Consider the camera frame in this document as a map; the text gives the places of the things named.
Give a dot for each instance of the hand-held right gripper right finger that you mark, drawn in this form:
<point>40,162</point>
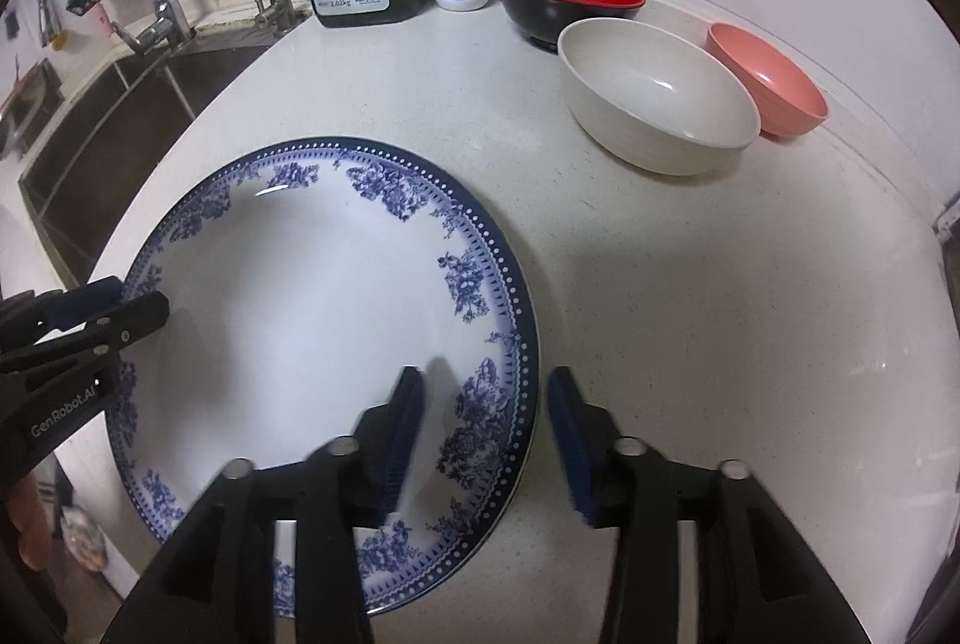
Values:
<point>570,453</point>

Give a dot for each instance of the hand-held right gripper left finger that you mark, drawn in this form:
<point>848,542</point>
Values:
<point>401,438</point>

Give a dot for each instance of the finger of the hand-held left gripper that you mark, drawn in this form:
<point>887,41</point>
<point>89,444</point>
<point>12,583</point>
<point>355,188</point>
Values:
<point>127,321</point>
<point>82,299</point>

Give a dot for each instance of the blue floral white plate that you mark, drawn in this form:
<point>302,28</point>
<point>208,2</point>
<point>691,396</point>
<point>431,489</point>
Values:
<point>300,314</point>

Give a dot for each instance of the person's left hand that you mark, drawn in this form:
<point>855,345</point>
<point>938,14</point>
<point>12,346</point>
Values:
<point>26,520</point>

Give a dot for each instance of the plastic bag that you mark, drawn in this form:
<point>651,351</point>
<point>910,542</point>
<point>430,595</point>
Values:
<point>82,539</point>

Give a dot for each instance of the steel kitchen sink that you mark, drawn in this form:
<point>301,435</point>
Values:
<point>112,149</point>

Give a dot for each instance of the cream bowl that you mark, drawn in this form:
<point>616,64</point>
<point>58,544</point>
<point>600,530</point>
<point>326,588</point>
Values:
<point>652,89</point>

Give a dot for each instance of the pink bowl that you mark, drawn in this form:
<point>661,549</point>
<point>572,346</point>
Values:
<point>780,89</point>

